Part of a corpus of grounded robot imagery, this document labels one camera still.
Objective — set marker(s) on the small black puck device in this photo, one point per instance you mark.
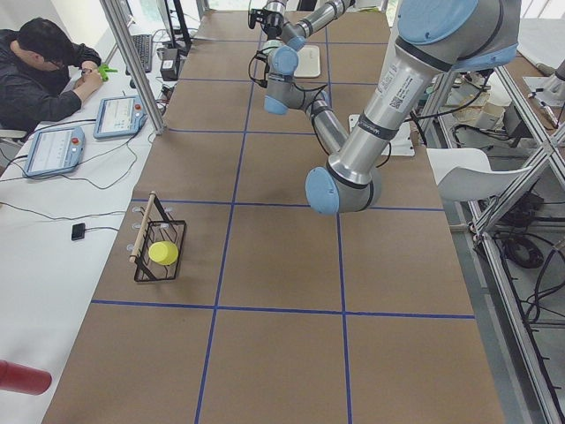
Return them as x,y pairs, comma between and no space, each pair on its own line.
78,231

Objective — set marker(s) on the far blue teach pendant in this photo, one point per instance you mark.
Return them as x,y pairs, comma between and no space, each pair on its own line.
119,117

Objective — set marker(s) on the black power adapter box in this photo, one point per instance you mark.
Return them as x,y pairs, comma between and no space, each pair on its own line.
170,63

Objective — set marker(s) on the near blue teach pendant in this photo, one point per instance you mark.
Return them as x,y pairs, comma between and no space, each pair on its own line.
54,152

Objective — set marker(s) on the blue teach pendant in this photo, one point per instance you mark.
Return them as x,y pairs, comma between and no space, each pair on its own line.
119,117
54,152

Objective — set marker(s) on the white pedestal column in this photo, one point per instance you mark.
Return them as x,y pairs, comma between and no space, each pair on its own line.
398,141

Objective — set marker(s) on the pale green cup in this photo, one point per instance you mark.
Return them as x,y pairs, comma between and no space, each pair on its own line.
272,44

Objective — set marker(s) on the black keyboard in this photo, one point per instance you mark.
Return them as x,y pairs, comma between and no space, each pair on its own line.
143,43

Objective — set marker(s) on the red bottle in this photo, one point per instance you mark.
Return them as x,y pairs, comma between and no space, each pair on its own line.
23,379

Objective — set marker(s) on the black wire cup rack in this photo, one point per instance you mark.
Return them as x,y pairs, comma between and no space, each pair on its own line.
157,224

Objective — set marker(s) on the cream rabbit tray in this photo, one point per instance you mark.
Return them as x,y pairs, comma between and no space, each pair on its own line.
308,63

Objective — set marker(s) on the aluminium frame post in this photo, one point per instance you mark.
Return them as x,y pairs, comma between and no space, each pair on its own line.
116,20

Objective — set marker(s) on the green plastic part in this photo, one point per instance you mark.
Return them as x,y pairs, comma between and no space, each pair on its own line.
105,70

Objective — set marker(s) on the white chair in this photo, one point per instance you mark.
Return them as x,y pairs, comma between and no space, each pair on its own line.
465,174

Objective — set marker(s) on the seated person in black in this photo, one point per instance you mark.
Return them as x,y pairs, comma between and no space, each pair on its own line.
45,77

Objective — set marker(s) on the yellow cup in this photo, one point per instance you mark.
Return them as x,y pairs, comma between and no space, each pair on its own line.
163,252

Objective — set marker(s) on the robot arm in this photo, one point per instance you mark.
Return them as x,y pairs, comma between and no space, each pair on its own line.
295,34
433,37

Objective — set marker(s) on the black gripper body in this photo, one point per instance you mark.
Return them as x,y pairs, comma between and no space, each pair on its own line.
272,19

